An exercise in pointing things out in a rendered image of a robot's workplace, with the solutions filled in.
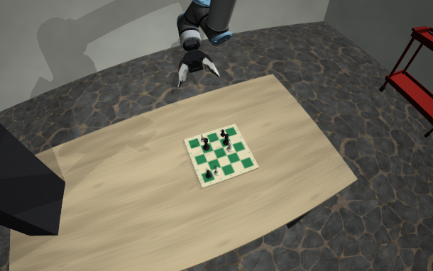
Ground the white queen chess piece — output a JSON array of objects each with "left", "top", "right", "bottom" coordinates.
[{"left": 227, "top": 140, "right": 234, "bottom": 152}]

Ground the green and cream chessboard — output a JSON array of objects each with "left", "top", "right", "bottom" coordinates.
[{"left": 184, "top": 124, "right": 259, "bottom": 188}]

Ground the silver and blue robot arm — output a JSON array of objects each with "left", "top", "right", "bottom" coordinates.
[{"left": 177, "top": 0, "right": 237, "bottom": 51}]

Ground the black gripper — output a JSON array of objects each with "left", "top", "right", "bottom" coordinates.
[{"left": 177, "top": 43, "right": 220, "bottom": 88}]

